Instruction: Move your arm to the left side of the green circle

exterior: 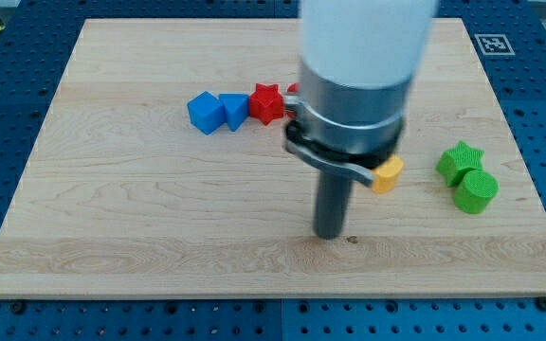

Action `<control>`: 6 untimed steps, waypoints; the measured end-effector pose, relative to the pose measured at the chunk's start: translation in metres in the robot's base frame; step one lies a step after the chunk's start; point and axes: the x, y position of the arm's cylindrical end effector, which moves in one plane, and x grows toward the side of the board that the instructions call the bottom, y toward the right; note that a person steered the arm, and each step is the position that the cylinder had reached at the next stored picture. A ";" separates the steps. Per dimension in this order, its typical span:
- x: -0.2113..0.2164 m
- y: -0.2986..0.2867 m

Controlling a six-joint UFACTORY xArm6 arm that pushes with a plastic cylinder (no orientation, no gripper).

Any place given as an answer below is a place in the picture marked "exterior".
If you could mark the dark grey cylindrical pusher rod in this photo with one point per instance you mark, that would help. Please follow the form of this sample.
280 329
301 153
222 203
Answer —
331 205

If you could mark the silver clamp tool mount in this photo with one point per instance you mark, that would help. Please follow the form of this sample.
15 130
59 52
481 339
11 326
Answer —
345 130

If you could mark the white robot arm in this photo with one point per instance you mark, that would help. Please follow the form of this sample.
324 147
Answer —
357 61

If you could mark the yellow block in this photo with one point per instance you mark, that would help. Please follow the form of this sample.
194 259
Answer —
386 175

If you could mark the red round block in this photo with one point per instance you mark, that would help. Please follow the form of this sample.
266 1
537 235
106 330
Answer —
292 89

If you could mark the red star block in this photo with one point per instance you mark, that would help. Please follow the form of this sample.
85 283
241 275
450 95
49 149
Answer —
266 103

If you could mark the blue triangle block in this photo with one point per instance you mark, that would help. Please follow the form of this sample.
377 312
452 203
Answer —
236 109

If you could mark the green star block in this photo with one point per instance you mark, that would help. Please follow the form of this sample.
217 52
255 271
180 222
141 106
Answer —
456 162

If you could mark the blue cube block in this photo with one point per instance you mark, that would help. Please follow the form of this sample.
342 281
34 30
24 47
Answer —
207 113

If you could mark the green cylinder block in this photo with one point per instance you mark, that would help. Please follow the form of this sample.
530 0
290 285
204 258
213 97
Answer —
475 192

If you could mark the white fiducial marker tag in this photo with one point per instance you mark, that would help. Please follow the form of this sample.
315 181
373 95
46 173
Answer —
492 44

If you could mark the light wooden board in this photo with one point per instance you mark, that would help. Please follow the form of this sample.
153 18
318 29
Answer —
122 198

